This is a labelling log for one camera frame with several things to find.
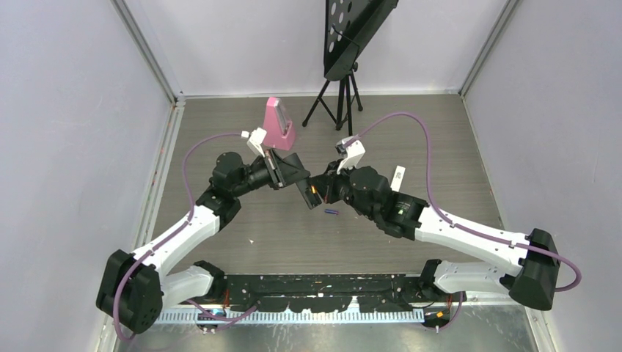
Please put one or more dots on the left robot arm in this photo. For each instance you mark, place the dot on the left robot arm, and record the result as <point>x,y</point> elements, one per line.
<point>137,286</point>

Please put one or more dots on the pink metronome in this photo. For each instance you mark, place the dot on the pink metronome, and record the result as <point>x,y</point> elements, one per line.
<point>279,127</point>

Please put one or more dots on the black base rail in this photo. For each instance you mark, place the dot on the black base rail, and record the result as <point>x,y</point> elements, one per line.
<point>319,293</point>

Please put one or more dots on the white remote control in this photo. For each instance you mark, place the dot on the white remote control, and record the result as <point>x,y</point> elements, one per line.
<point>397,178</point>

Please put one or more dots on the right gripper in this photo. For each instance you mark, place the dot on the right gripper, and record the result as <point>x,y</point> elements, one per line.
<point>329,180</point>

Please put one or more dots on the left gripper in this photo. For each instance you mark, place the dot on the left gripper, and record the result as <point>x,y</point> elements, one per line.
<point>282,173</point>

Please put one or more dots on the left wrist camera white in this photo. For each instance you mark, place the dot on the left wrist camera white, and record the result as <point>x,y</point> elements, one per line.
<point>254,141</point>

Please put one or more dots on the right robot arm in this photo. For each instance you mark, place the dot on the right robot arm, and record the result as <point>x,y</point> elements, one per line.
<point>523,266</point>

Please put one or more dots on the black music stand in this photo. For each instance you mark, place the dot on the black music stand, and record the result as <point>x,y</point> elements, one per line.
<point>349,26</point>

